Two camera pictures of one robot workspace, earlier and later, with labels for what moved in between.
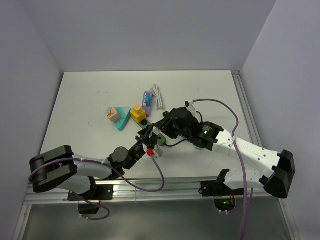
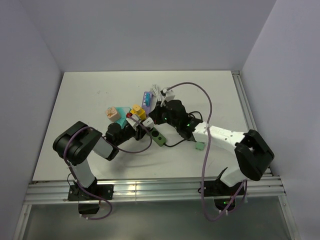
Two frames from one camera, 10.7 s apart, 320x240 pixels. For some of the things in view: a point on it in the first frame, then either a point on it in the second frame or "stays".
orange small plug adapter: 136,107 stays
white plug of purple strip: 156,130 to 149,122
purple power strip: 147,102 stays
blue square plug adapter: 148,99 stays
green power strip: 161,139 stays
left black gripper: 144,138 to 139,132
